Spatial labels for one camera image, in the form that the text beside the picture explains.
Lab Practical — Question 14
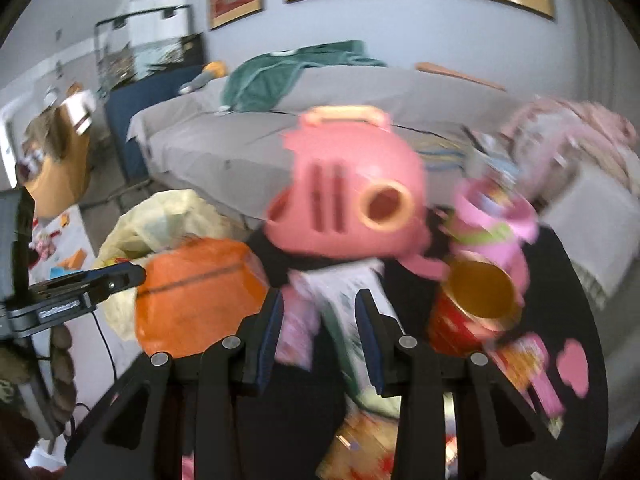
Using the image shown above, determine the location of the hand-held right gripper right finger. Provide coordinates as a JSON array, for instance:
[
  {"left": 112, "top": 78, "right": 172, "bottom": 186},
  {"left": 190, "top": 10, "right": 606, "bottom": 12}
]
[{"left": 354, "top": 289, "right": 576, "bottom": 480}]

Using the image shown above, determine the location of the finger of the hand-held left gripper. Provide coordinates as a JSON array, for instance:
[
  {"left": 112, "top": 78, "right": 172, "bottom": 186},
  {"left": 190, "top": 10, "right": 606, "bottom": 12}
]
[{"left": 29, "top": 262, "right": 147, "bottom": 298}]

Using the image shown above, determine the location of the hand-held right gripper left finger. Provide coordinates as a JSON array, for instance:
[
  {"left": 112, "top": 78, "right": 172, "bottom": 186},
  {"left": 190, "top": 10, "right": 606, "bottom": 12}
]
[{"left": 62, "top": 287, "right": 286, "bottom": 480}]

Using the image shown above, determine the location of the pink white snack packet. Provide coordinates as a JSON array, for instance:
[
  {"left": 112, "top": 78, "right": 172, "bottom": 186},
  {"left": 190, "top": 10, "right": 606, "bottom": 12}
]
[{"left": 277, "top": 260, "right": 388, "bottom": 396}]

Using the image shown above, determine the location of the yellow bag trash bin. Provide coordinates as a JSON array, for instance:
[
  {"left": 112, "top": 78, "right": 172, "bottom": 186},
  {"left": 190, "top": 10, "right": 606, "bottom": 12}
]
[{"left": 95, "top": 189, "right": 256, "bottom": 346}]

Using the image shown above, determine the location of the orange plastic bag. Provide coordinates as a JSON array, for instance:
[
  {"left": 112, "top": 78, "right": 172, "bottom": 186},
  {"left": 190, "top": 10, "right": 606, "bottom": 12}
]
[{"left": 135, "top": 237, "right": 271, "bottom": 361}]

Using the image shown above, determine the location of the yellow red noodle snack packet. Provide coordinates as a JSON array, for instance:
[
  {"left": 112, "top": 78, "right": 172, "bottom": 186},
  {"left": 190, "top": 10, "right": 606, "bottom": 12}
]
[{"left": 320, "top": 407, "right": 401, "bottom": 480}]

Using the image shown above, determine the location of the person's left forearm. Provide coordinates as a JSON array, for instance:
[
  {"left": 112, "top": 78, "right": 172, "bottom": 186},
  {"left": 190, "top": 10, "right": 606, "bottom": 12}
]
[{"left": 0, "top": 400, "right": 66, "bottom": 480}]

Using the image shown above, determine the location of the brown wooden cabinet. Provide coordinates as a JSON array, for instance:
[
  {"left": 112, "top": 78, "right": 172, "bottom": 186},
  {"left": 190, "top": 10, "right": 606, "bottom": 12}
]
[{"left": 20, "top": 105, "right": 93, "bottom": 216}]

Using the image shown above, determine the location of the red gold paper cup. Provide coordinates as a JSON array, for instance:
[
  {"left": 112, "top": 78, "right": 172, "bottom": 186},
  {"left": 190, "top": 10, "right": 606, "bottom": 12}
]
[{"left": 425, "top": 255, "right": 523, "bottom": 356}]

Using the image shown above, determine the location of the navy blue armchair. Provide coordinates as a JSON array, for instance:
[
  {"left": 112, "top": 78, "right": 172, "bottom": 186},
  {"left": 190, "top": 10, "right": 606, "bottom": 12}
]
[{"left": 104, "top": 62, "right": 208, "bottom": 183}]

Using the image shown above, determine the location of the pink candy wrapper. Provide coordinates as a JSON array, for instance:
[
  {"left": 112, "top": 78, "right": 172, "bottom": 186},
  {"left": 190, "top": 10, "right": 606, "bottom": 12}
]
[{"left": 495, "top": 332, "right": 566, "bottom": 418}]

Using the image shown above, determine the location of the pink toy carrier basket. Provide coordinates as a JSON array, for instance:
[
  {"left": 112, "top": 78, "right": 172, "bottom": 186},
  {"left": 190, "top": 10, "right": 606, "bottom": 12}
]
[{"left": 262, "top": 105, "right": 451, "bottom": 281}]

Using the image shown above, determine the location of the grey covered sofa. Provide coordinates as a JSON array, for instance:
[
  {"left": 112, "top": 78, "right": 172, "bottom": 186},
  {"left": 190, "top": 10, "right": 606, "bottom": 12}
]
[{"left": 127, "top": 67, "right": 506, "bottom": 226}]

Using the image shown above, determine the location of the pink toy bucket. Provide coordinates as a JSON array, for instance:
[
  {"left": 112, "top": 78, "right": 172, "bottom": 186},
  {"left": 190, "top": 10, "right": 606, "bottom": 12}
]
[{"left": 452, "top": 177, "right": 540, "bottom": 306}]

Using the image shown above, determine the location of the pink paper spot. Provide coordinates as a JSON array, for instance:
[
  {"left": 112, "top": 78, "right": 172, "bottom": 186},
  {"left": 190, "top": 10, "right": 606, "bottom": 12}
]
[{"left": 557, "top": 339, "right": 591, "bottom": 396}]

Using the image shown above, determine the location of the grey orange plush toy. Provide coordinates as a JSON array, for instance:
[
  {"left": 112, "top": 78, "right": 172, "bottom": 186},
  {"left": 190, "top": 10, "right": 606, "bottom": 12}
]
[{"left": 180, "top": 60, "right": 226, "bottom": 95}]

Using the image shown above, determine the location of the green blanket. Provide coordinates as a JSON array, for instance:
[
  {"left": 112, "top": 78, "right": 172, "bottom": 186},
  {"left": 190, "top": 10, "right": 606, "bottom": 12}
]
[{"left": 222, "top": 40, "right": 388, "bottom": 113}]

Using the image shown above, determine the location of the pink printed blanket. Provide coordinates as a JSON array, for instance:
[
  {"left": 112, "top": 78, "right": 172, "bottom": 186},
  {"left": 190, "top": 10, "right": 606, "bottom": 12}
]
[{"left": 500, "top": 97, "right": 640, "bottom": 201}]

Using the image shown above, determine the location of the grey curtain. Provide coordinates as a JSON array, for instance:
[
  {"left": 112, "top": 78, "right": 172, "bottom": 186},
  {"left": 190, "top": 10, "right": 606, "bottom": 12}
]
[{"left": 560, "top": 0, "right": 640, "bottom": 116}]

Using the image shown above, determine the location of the black cable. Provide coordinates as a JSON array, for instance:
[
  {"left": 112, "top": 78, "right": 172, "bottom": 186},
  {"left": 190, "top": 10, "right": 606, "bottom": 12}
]
[{"left": 92, "top": 310, "right": 121, "bottom": 386}]

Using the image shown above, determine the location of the black metal frame stand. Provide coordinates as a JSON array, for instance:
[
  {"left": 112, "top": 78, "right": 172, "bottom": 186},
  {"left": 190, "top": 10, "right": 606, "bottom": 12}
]
[{"left": 95, "top": 4, "right": 206, "bottom": 91}]

